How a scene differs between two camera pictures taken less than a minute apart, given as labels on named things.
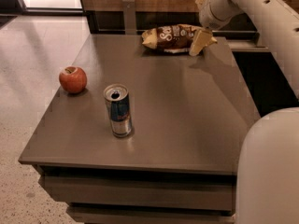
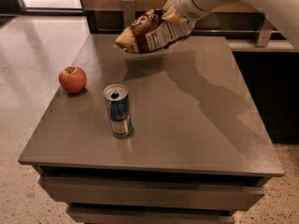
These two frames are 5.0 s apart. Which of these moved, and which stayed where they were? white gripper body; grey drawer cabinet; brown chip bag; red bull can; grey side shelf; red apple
Moved: brown chip bag; white gripper body
Stayed: grey side shelf; red apple; red bull can; grey drawer cabinet
